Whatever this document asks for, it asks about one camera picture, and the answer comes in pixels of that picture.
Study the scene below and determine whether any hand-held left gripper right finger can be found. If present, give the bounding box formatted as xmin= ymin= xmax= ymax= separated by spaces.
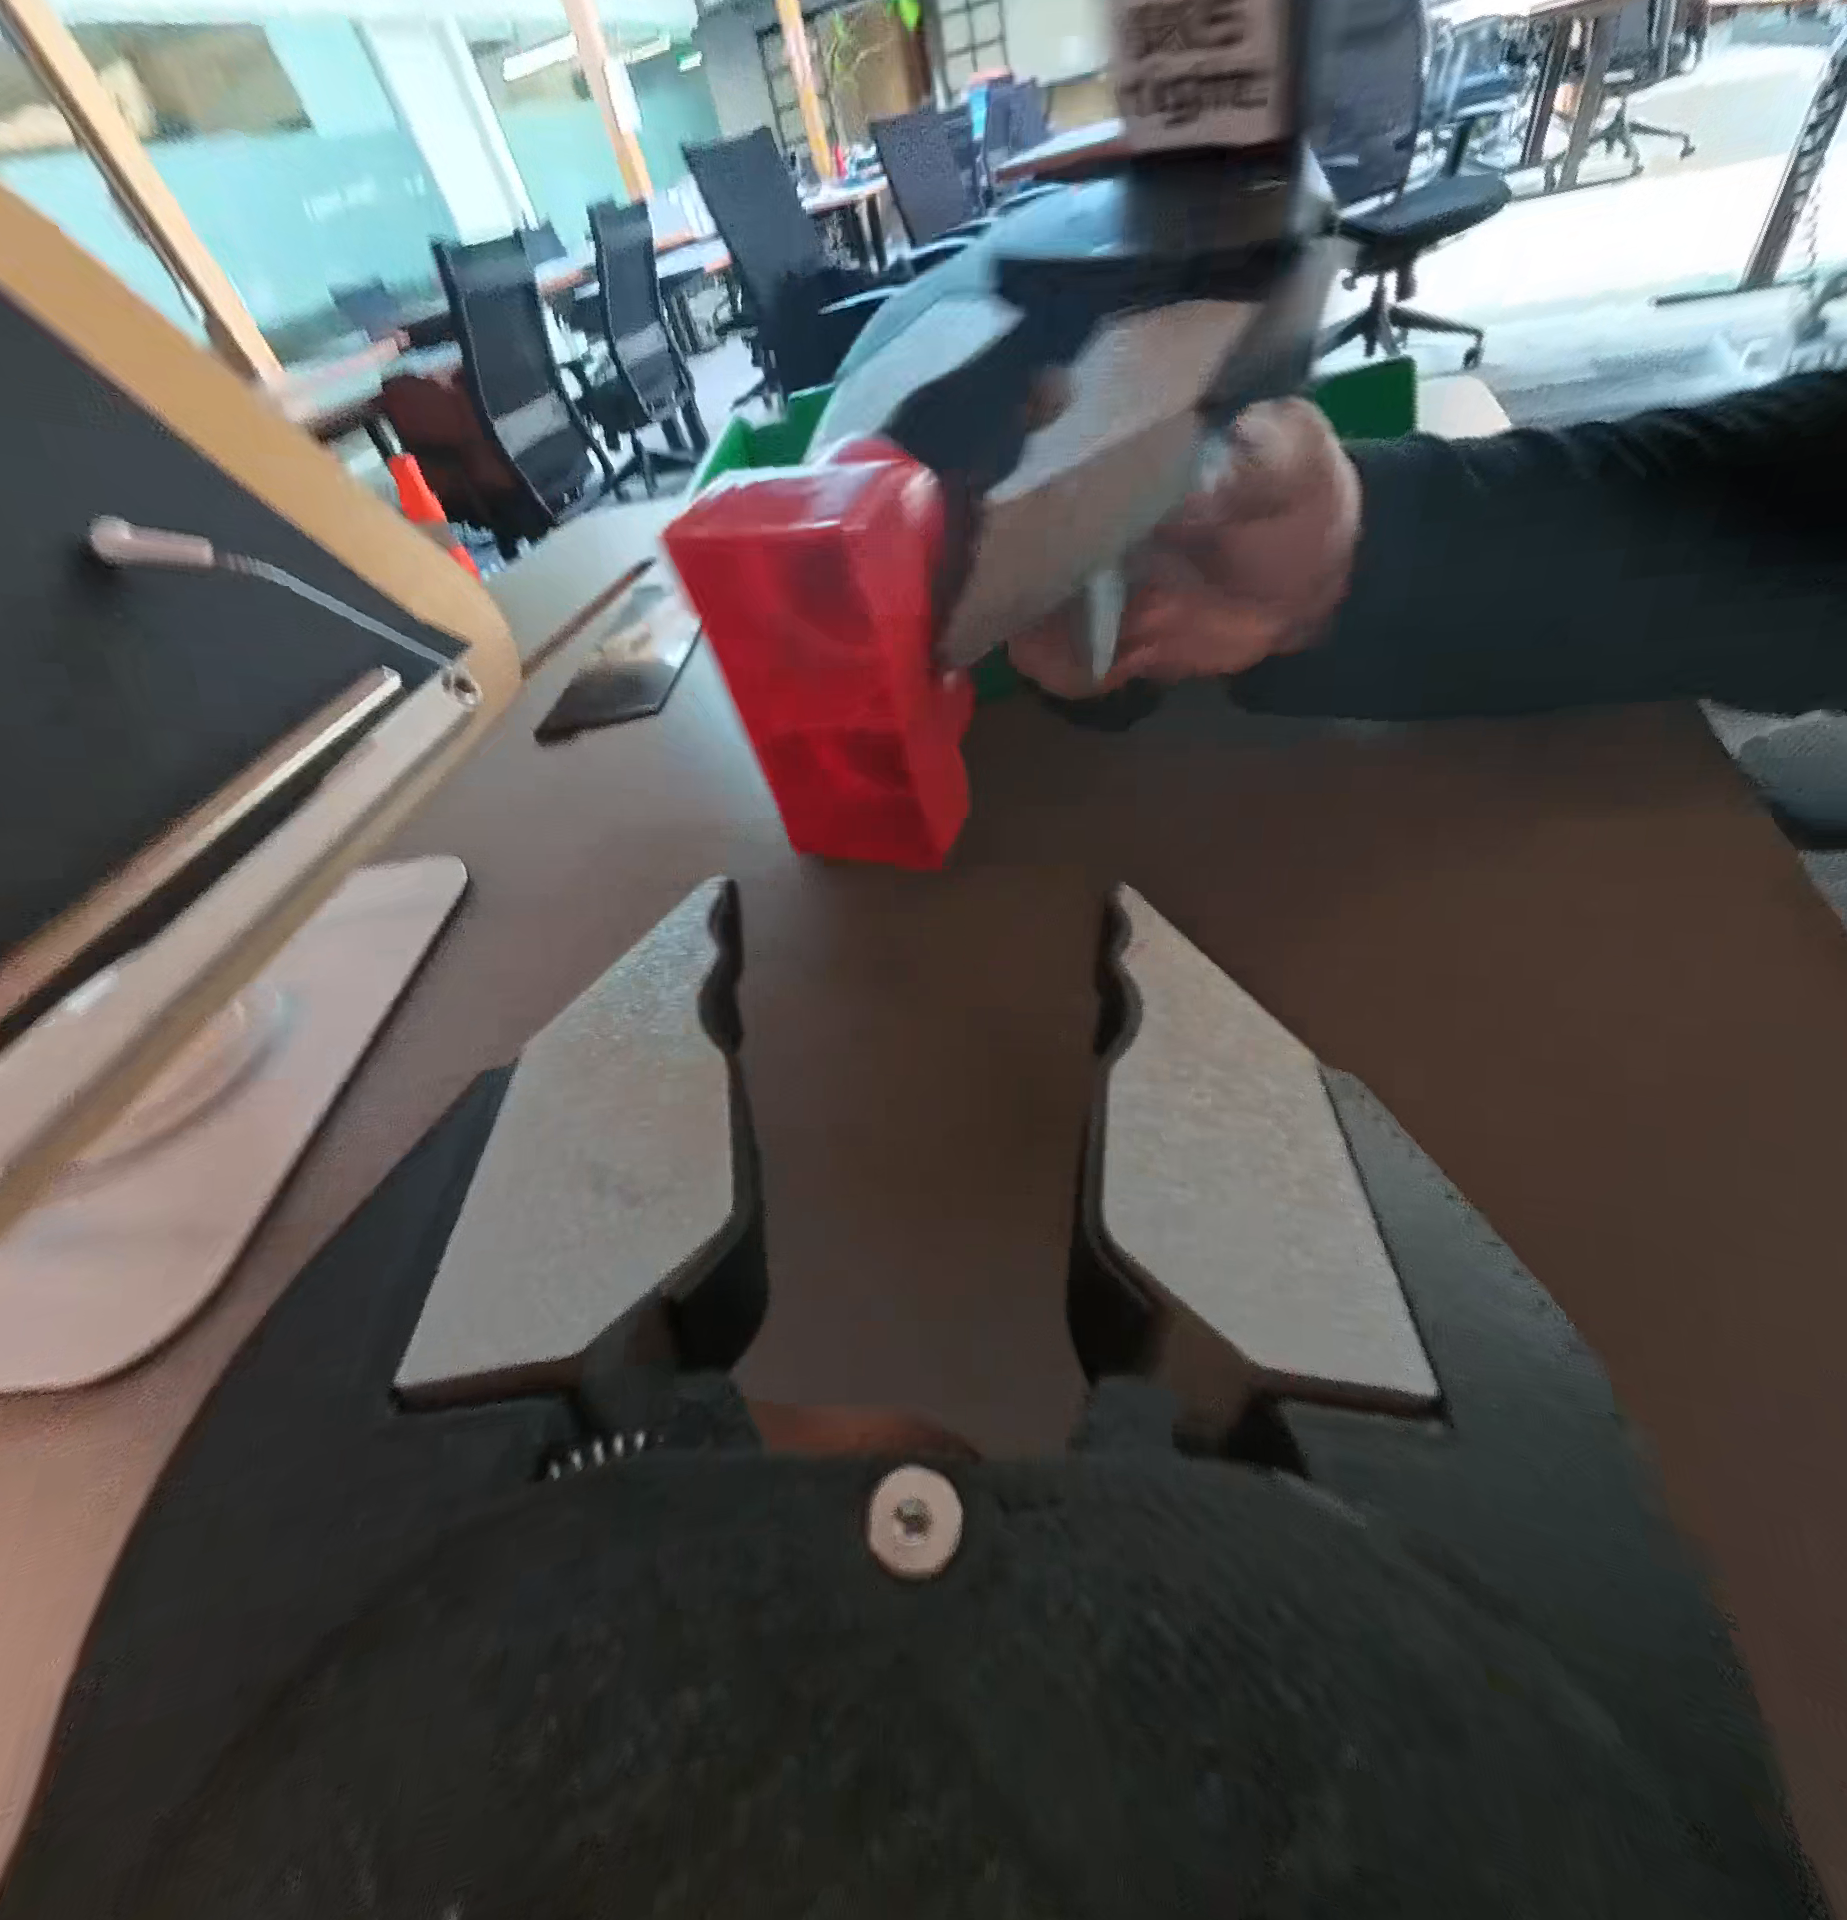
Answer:
xmin=1070 ymin=884 xmax=1448 ymax=1419

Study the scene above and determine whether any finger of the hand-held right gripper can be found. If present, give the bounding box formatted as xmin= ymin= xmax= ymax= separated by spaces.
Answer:
xmin=936 ymin=295 xmax=1274 ymax=688
xmin=816 ymin=246 xmax=1108 ymax=489

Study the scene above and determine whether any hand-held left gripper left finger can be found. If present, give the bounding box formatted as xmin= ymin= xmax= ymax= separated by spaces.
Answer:
xmin=396 ymin=875 xmax=770 ymax=1411

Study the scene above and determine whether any stack of green bins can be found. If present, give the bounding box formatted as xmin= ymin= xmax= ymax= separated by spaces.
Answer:
xmin=690 ymin=351 xmax=1424 ymax=709

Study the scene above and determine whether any red translucent box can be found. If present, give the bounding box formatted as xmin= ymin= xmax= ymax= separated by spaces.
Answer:
xmin=664 ymin=438 xmax=980 ymax=873

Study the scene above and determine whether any person's right forearm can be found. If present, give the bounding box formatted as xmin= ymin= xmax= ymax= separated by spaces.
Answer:
xmin=1230 ymin=360 xmax=1847 ymax=726

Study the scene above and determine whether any black office chair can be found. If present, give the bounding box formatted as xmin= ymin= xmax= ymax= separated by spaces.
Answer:
xmin=1310 ymin=0 xmax=1514 ymax=371
xmin=678 ymin=125 xmax=868 ymax=409
xmin=582 ymin=194 xmax=712 ymax=500
xmin=432 ymin=232 xmax=628 ymax=560

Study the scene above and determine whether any black flat plate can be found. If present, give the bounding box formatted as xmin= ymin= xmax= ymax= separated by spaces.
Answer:
xmin=534 ymin=659 xmax=688 ymax=745

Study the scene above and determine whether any silver clamp bar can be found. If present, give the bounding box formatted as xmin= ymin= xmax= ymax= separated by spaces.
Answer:
xmin=0 ymin=663 xmax=486 ymax=1085

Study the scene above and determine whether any orange traffic cone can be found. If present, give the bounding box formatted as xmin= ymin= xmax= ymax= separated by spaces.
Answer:
xmin=388 ymin=454 xmax=486 ymax=581

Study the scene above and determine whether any black board with wooden edge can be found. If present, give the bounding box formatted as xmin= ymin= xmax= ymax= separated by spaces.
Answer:
xmin=0 ymin=156 xmax=524 ymax=996

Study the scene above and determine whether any dark grey seat chair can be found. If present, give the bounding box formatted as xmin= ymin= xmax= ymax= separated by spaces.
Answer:
xmin=1748 ymin=702 xmax=1847 ymax=851

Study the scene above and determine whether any wire clip with white tip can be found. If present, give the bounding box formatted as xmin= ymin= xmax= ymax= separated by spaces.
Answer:
xmin=89 ymin=513 xmax=486 ymax=709

